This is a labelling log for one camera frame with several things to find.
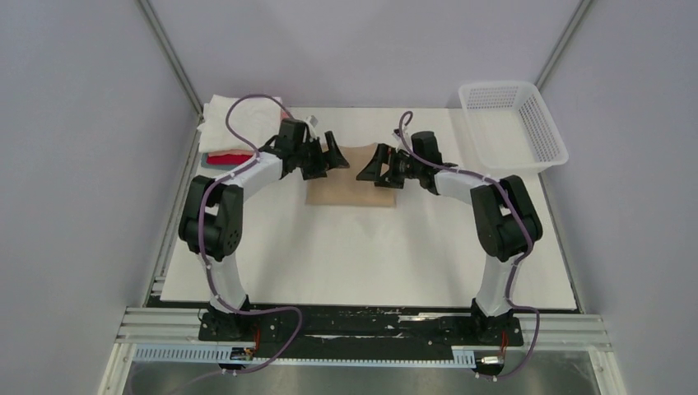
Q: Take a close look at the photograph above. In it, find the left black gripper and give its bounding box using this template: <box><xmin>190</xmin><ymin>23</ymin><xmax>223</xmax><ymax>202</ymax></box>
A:
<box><xmin>293</xmin><ymin>132</ymin><xmax>349</xmax><ymax>181</ymax></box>

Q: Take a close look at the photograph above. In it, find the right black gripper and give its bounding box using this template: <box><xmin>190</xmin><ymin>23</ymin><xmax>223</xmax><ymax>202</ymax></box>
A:
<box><xmin>357</xmin><ymin>143</ymin><xmax>424</xmax><ymax>188</ymax></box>

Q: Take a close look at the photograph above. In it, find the beige t shirt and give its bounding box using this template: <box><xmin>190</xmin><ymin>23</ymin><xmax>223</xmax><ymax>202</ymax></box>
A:
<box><xmin>305</xmin><ymin>143</ymin><xmax>397</xmax><ymax>208</ymax></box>

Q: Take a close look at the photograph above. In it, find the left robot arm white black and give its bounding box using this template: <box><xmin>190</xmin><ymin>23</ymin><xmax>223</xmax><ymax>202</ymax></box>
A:
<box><xmin>178</xmin><ymin>118</ymin><xmax>350</xmax><ymax>341</ymax></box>

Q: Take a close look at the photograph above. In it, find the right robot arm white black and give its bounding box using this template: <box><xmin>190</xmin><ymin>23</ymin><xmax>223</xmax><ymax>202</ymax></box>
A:
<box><xmin>356</xmin><ymin>131</ymin><xmax>543</xmax><ymax>344</ymax></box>

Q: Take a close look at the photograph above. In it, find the pink folded t shirt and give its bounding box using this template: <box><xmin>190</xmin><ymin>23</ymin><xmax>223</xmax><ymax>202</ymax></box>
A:
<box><xmin>200</xmin><ymin>109</ymin><xmax>289</xmax><ymax>156</ymax></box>

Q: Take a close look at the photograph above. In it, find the white folded t shirt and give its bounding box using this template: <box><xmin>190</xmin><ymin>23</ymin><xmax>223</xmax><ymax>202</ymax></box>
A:
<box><xmin>198</xmin><ymin>95</ymin><xmax>282</xmax><ymax>153</ymax></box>

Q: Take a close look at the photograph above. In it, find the red folded t shirt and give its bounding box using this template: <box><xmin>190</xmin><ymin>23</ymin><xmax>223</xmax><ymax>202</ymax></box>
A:
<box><xmin>207</xmin><ymin>154</ymin><xmax>252</xmax><ymax>167</ymax></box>

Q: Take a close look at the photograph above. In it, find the blue grey folded t shirt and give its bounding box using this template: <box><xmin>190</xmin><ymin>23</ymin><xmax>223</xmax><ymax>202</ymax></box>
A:
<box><xmin>200</xmin><ymin>155</ymin><xmax>217</xmax><ymax>170</ymax></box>

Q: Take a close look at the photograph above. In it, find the white plastic basket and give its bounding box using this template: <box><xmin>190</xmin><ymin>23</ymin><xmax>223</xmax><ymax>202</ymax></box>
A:
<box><xmin>458</xmin><ymin>80</ymin><xmax>569</xmax><ymax>174</ymax></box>

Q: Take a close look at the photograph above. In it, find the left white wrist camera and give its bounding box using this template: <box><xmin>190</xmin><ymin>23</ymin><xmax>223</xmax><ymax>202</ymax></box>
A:
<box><xmin>304</xmin><ymin>115</ymin><xmax>318</xmax><ymax>140</ymax></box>

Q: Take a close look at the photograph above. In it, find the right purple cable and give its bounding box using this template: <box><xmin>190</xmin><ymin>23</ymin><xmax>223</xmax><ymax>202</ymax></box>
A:
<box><xmin>398</xmin><ymin>111</ymin><xmax>542</xmax><ymax>382</ymax></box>

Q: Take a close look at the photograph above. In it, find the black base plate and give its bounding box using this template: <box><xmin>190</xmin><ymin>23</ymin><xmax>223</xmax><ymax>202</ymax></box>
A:
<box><xmin>198</xmin><ymin>304</ymin><xmax>524</xmax><ymax>359</ymax></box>

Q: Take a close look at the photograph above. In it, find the left side aluminium rail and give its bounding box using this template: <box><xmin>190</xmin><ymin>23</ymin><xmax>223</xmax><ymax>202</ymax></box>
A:
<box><xmin>139</xmin><ymin>115</ymin><xmax>203</xmax><ymax>307</ymax></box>

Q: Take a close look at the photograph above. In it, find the left corner aluminium post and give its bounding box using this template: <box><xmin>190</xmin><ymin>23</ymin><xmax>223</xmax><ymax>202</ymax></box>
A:
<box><xmin>134</xmin><ymin>0</ymin><xmax>203</xmax><ymax>119</ymax></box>

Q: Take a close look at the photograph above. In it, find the corner aluminium post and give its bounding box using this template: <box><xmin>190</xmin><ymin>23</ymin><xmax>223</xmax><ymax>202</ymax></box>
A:
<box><xmin>534</xmin><ymin>0</ymin><xmax>596</xmax><ymax>91</ymax></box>
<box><xmin>134</xmin><ymin>0</ymin><xmax>203</xmax><ymax>119</ymax></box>

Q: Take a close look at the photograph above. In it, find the aluminium frame rail front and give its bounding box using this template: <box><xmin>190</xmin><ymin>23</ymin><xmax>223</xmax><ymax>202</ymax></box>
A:
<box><xmin>115</xmin><ymin>308</ymin><xmax>613</xmax><ymax>352</ymax></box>

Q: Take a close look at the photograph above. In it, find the right corner aluminium post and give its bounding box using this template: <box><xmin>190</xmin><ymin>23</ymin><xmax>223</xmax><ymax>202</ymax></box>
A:
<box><xmin>534</xmin><ymin>0</ymin><xmax>596</xmax><ymax>91</ymax></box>

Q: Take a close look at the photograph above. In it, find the white slotted cable duct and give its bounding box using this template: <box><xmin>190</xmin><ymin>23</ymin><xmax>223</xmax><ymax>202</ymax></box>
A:
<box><xmin>132</xmin><ymin>344</ymin><xmax>476</xmax><ymax>369</ymax></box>

